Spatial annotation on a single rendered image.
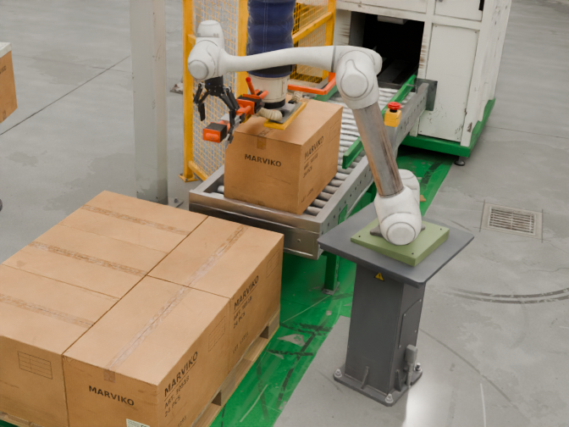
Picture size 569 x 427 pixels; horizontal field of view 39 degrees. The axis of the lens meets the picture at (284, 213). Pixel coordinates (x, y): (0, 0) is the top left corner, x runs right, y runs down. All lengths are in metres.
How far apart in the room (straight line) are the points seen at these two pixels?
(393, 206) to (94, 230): 1.48
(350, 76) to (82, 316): 1.39
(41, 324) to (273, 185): 1.32
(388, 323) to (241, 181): 1.03
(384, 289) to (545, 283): 1.58
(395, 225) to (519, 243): 2.19
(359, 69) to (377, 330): 1.25
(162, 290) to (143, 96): 1.74
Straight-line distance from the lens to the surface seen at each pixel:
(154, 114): 4.81
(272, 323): 3.94
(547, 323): 4.45
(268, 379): 3.75
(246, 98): 3.53
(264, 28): 3.55
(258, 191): 3.91
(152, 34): 4.66
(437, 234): 3.40
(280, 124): 3.60
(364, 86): 2.83
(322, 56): 3.04
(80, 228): 3.84
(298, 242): 3.86
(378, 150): 2.98
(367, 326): 3.56
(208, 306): 3.26
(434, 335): 4.16
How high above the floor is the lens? 2.41
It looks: 28 degrees down
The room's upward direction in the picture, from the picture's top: 3 degrees clockwise
